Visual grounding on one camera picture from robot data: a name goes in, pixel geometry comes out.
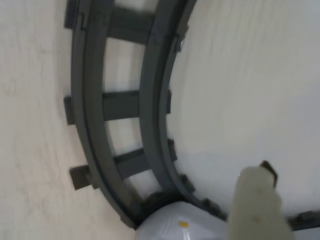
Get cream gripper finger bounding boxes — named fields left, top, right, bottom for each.
left=227, top=161, right=294, bottom=240

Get white Shinkansen toy locomotive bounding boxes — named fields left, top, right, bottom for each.
left=136, top=201, right=230, bottom=240

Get grey circular toy train track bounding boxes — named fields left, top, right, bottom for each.
left=63, top=0, right=320, bottom=232

